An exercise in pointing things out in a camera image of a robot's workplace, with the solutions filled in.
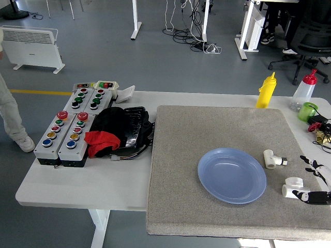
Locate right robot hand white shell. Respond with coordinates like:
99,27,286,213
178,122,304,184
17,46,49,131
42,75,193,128
292,154,331,206

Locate white pipe tee wide thread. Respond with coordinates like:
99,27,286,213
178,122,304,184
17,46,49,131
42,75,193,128
281,177,311,199

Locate white pipe tee narrow nipple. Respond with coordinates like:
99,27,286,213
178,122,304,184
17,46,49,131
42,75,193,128
263,149,288,169

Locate blue plate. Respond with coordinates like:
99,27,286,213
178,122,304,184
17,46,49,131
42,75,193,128
197,147,267,205

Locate black power adapter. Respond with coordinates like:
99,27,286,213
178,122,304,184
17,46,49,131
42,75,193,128
307,114,329,126

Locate green plastic cup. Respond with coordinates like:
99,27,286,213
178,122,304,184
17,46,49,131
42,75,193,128
297,102,318,122

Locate clear squeeze bottle red cap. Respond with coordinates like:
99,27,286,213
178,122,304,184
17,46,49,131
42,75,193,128
289,68,318,113

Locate yellow squeeze bottle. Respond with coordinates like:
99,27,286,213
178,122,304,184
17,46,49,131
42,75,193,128
255,72,277,109

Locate grey-brown mat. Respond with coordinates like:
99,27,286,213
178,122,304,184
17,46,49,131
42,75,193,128
146,105,331,241

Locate black office chair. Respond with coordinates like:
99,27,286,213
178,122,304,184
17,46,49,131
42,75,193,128
267,0,331,86

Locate seated person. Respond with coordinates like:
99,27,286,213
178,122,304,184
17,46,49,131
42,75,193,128
260,0,311,55

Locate glossy black tray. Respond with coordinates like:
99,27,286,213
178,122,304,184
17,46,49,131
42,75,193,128
121,106,156,149

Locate white desk leg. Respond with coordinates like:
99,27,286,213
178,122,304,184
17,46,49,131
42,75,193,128
201,0,210,43
130,0,143,40

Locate white table leg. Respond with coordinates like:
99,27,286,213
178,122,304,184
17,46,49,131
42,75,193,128
87,209,111,248

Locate black cloth bag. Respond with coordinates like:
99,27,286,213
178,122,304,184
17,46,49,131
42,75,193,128
89,106,127,156

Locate red cloth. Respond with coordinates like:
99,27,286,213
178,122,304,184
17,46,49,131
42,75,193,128
84,131,122,159

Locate grey four-button control box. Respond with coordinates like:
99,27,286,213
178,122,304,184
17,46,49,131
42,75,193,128
63,87,96,114
83,88,113,116

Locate grey control box red stop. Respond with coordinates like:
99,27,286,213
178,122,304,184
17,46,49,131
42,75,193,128
57,112,96,168
33,111,77,166

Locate metal chair legs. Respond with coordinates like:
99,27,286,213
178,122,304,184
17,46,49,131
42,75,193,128
46,0,85,21

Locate standing person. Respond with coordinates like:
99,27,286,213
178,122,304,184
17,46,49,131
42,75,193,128
0,27,36,153

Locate white panel heater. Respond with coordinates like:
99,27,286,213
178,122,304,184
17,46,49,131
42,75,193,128
0,25,66,75

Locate black round stand base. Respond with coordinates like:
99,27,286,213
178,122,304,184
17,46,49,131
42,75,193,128
2,0,29,21

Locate black adapter cord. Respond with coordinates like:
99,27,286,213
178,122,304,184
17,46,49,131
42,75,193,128
312,140,331,153

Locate brass valve red handle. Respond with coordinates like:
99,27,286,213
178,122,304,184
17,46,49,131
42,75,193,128
307,121,331,146

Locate white desk frame with panel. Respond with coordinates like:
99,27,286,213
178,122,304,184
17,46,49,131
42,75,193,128
234,0,267,61

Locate wire bundle white connector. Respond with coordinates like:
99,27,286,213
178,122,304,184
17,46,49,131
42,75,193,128
110,144,153,162

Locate black floor cable tangle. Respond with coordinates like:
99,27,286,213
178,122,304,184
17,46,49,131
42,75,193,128
162,0,210,52

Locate white wall switch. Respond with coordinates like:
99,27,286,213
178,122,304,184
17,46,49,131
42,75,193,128
115,85,136,104

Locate cream switch box green red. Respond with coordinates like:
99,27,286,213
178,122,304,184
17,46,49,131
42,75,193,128
93,80,119,98

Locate white hanging cable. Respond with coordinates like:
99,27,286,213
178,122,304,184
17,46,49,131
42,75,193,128
164,0,177,33

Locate small grey rocker switch box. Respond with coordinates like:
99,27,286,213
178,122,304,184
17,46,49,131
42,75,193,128
73,82,95,91

